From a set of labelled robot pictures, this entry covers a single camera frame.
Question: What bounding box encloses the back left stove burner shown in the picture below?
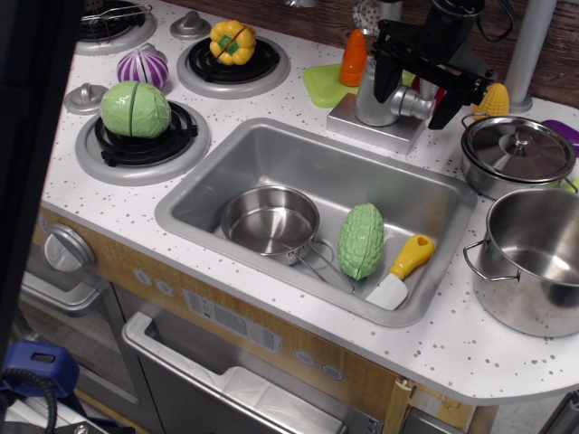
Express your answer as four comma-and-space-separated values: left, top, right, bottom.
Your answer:
75, 0, 157, 56

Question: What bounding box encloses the wire rack on burner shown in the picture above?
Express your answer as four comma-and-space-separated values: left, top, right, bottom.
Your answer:
79, 1, 152, 43

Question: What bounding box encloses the silver stove knob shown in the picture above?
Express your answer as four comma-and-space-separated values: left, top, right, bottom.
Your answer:
63, 82, 109, 116
170, 11, 211, 40

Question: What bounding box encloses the silver stove knob back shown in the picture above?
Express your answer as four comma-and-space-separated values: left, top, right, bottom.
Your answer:
170, 11, 211, 40

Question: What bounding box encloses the orange toy carrot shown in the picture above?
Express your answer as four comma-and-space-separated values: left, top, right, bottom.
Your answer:
339, 29, 367, 87

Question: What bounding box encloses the green bumpy toy gourd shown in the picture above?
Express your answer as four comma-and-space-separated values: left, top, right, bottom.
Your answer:
337, 203, 384, 280

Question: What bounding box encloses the red toy piece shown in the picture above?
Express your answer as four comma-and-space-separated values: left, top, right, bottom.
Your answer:
412, 76, 447, 105

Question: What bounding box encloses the stove burner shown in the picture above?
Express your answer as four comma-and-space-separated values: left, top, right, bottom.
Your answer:
75, 0, 157, 56
75, 102, 210, 186
176, 38, 290, 99

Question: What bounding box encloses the yellow handled white spatula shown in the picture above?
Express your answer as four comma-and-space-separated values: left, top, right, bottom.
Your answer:
365, 234, 435, 310

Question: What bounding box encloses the steel pot with lid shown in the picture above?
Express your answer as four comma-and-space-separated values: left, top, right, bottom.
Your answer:
460, 113, 578, 200

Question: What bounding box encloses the lime green cutting board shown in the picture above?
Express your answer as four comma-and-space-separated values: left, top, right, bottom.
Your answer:
302, 62, 416, 109

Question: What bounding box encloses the grey toy sink basin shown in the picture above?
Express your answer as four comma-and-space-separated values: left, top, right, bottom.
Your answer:
155, 118, 478, 327

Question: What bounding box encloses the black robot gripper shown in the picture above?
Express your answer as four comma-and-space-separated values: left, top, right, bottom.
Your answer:
374, 1, 497, 130

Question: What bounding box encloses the silver stove knob front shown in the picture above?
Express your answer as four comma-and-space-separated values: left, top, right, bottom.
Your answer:
63, 82, 109, 116

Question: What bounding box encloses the blue clamp with cable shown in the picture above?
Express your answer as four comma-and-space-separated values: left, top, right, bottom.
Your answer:
1, 340, 80, 433

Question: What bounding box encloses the green toy cabbage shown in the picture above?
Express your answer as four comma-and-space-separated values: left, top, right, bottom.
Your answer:
100, 81, 172, 138

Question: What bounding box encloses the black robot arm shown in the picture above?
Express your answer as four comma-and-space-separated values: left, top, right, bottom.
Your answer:
373, 1, 498, 130

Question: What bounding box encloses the silver dishwasher door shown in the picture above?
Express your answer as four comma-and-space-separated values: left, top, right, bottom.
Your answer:
122, 312, 384, 433

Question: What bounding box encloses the silver oven door handle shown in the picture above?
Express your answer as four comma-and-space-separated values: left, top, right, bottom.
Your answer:
21, 271, 101, 317

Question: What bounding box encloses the purple striped toy onion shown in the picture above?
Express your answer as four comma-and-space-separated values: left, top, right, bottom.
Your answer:
117, 48, 169, 90

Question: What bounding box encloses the purple toy eggplant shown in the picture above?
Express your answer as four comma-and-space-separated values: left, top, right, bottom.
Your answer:
542, 119, 579, 156

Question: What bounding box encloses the grey oven control panel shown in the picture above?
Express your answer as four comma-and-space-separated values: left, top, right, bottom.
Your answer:
181, 288, 282, 354

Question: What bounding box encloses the silver toy faucet base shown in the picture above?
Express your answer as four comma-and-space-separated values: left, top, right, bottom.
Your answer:
327, 59, 427, 155

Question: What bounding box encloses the back right stove burner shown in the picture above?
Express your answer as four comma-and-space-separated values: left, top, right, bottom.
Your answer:
176, 38, 290, 99

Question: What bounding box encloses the silver toy faucet lever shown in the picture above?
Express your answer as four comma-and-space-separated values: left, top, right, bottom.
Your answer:
390, 86, 435, 120

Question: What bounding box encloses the large open steel pot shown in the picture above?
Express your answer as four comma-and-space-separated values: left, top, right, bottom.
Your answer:
466, 188, 578, 337

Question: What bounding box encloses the yellow toy bell pepper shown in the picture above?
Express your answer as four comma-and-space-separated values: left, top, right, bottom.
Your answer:
209, 20, 257, 66

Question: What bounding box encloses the silver oven dial knob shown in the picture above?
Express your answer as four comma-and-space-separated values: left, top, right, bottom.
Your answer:
43, 223, 97, 273

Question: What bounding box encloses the yellow toy corn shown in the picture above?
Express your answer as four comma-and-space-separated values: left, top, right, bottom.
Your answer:
472, 83, 510, 120

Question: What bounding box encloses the small steel saucepan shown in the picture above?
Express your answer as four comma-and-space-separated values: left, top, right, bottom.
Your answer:
220, 185, 356, 294

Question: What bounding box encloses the front left stove burner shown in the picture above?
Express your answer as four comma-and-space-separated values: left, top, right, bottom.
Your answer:
75, 102, 210, 186

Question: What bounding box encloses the grey metal pole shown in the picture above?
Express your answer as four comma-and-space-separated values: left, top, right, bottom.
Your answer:
504, 0, 557, 114

